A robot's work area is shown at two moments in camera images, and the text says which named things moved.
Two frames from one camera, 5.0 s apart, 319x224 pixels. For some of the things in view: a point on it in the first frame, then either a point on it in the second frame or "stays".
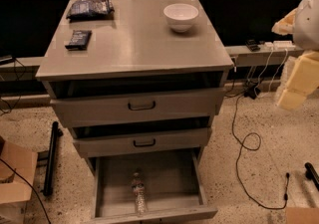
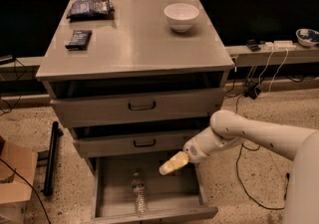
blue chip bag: [97, 7] stays
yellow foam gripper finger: [285, 26] -> [199, 146]
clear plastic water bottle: [139, 188] stays
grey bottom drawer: [173, 182] stays
